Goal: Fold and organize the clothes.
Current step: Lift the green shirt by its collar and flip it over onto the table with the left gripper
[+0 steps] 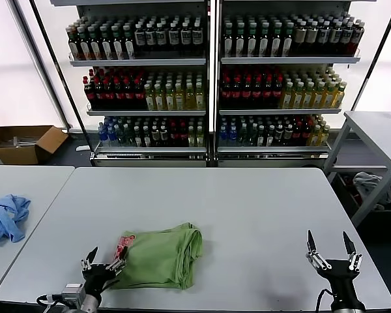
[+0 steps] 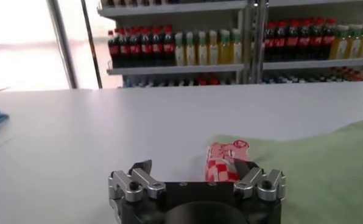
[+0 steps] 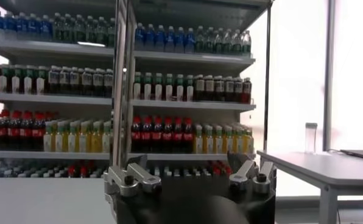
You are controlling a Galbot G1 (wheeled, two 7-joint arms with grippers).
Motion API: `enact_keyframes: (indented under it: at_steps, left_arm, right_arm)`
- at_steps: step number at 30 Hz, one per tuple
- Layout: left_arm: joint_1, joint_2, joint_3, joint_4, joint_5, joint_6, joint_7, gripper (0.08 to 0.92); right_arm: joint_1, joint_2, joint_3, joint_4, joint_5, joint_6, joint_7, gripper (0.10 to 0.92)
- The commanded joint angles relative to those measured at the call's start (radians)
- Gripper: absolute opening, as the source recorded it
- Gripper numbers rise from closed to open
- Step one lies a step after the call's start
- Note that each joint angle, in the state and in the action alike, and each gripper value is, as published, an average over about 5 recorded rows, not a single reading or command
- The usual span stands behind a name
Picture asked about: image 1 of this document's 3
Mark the grey slanted frame pole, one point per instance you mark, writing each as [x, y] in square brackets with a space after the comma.
[41, 65]

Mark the black slanted frame pole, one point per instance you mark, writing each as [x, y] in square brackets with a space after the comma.
[379, 49]
[57, 65]

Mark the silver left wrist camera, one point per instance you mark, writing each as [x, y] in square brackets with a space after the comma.
[72, 291]

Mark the open cardboard box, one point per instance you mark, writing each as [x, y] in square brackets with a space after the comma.
[49, 140]

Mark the grey side table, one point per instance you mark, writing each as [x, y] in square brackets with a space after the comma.
[371, 130]

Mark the grey crumpled cloth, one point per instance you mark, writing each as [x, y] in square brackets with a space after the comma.
[366, 182]

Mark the clear plastic packaging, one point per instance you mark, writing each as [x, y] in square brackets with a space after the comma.
[19, 142]

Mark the white cap dark tea bottle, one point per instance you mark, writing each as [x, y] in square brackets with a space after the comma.
[312, 35]
[140, 37]
[359, 35]
[300, 35]
[151, 37]
[335, 35]
[347, 35]
[162, 37]
[324, 35]
[186, 37]
[174, 37]
[197, 37]

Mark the blue label water bottle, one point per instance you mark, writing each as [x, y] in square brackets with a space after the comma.
[233, 137]
[224, 137]
[111, 137]
[102, 137]

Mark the small red cap cola bottle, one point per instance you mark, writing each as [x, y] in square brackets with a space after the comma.
[296, 135]
[174, 137]
[183, 137]
[305, 133]

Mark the green cap tea bottle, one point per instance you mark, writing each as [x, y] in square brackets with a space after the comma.
[75, 49]
[96, 49]
[129, 49]
[229, 42]
[85, 49]
[264, 42]
[240, 42]
[118, 49]
[276, 42]
[107, 49]
[252, 42]
[287, 42]

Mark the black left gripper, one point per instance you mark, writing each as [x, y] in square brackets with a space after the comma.
[96, 277]

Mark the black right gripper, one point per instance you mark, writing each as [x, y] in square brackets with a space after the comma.
[342, 274]

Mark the light blue crumpled garment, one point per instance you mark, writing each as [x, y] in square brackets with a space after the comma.
[6, 225]

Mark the small dark tea bottle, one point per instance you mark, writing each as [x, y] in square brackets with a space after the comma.
[278, 135]
[164, 137]
[147, 138]
[270, 138]
[261, 138]
[287, 135]
[138, 138]
[155, 137]

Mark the grey metal shelf rack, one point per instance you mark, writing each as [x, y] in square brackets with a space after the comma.
[290, 59]
[137, 61]

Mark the black storage crate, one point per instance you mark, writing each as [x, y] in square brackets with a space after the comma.
[352, 199]

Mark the small white floor object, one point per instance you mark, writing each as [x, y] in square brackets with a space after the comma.
[82, 148]

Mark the green printed t-shirt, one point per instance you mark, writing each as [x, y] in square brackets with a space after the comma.
[156, 257]

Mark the small yellow drink bottle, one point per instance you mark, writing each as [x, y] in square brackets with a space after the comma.
[314, 137]
[324, 135]
[200, 138]
[192, 138]

